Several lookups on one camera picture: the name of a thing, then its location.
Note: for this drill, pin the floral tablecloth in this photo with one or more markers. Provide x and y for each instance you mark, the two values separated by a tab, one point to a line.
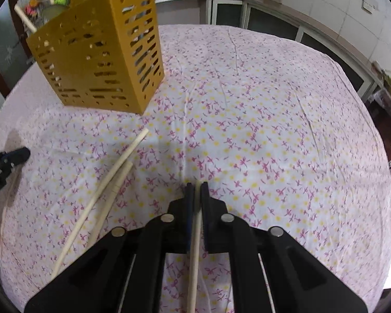
274	127

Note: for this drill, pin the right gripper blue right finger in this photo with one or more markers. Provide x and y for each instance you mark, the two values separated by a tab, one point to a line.
271	271

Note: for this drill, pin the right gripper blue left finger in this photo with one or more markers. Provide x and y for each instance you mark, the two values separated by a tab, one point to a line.
123	271

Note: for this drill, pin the yellow perforated utensil holder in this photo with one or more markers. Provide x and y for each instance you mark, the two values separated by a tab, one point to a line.
102	54

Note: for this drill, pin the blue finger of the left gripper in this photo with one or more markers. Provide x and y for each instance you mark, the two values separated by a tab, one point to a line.
10	160

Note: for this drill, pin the green handled fork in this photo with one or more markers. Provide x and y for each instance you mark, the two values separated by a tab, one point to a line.
62	2

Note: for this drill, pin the white wall socket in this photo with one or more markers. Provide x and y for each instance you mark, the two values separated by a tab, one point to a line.
369	6

